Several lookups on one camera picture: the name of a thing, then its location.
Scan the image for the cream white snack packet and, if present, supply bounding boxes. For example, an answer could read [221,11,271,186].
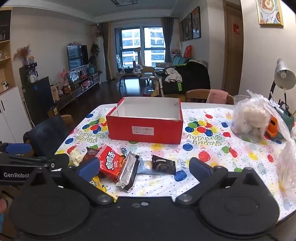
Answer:
[69,149,84,167]

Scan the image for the brown chocolate packet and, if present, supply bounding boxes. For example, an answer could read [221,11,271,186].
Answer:
[82,147,101,162]

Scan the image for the red snack bag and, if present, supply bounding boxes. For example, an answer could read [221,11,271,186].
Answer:
[95,145,125,182]

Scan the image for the black cookie packet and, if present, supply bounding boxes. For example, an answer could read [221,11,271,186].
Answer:
[152,155,176,175]

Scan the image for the silver foil snack pack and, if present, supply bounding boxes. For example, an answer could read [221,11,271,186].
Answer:
[116,152,139,192]

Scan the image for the yellow snack packet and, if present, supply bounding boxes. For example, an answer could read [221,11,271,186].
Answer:
[90,175,117,202]

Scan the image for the blue candy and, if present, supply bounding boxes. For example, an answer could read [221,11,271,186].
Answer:
[120,145,128,156]

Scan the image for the light blue milk packet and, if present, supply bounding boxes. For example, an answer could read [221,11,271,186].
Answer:
[137,160,161,175]

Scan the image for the chair with dark jacket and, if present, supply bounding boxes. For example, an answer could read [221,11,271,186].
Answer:
[23,114,74,157]

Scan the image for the white cabinet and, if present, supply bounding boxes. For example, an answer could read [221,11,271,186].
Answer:
[0,86,32,143]

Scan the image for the balloon birthday tablecloth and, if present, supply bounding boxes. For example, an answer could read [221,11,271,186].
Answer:
[57,106,295,220]

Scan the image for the dark tv console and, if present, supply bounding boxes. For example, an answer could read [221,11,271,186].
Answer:
[55,72,100,110]

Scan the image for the clear plastic bag of goods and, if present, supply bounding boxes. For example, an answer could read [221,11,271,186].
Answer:
[231,90,295,189]

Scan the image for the orange toy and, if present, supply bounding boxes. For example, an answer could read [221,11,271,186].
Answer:
[265,116,281,140]

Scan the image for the red cardboard box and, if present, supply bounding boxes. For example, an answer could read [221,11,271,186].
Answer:
[106,97,183,145]

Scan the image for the wooden chair with pink cloth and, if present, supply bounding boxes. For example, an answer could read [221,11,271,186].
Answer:
[185,89,234,105]

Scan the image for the sofa with dark clothes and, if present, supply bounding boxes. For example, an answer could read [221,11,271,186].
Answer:
[157,60,211,95]

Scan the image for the flat screen television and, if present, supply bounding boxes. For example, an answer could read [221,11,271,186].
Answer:
[67,45,89,70]

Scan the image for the silver desk lamp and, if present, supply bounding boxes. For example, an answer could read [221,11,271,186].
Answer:
[268,58,295,111]

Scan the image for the wooden door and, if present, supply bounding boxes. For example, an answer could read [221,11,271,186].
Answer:
[222,1,244,95]

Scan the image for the framed food picture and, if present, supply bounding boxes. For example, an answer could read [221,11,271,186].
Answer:
[256,0,284,27]

